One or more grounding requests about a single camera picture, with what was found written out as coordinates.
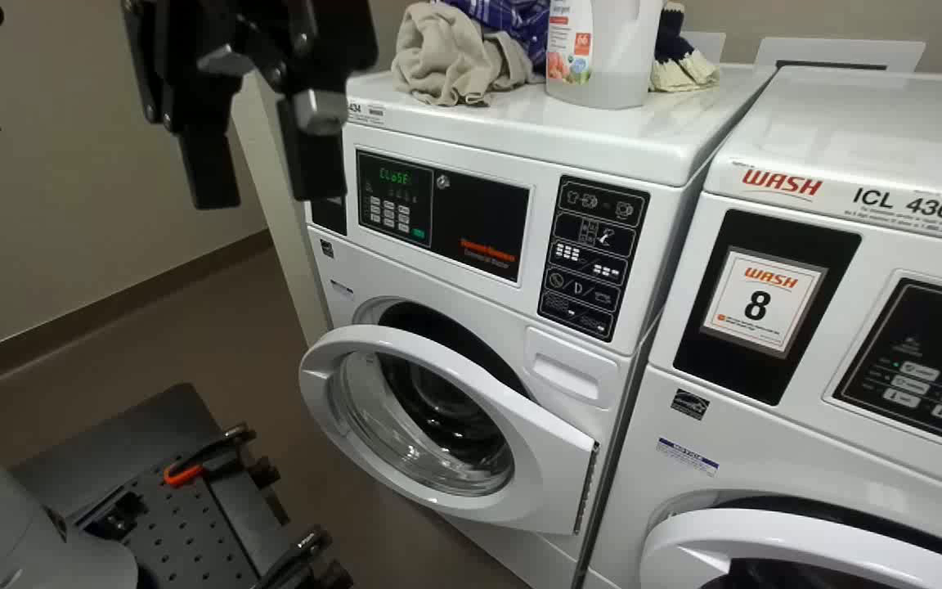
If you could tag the white washing machine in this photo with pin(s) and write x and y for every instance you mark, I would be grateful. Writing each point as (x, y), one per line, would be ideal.
(798, 354)
(535, 238)

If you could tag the beige crumpled cloth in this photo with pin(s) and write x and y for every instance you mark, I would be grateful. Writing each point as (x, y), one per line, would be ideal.
(447, 57)

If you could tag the orange handled clamp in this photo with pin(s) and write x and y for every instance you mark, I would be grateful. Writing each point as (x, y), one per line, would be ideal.
(195, 461)

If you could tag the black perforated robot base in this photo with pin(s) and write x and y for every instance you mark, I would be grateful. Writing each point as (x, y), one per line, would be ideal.
(219, 532)

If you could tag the dark and cream cloth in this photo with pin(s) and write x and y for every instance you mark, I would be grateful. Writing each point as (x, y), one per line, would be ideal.
(677, 63)

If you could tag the round white washer door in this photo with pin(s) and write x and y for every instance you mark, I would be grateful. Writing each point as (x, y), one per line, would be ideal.
(439, 430)

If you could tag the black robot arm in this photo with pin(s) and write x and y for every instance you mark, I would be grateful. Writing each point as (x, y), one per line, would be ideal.
(195, 54)

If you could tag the blue patterned bag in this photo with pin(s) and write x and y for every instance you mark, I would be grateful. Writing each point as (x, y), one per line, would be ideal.
(523, 22)

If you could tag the white detergent bottle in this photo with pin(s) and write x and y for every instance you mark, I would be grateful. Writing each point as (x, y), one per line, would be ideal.
(599, 51)

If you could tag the grey rounded cover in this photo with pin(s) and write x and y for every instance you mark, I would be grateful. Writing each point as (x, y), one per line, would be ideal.
(42, 550)

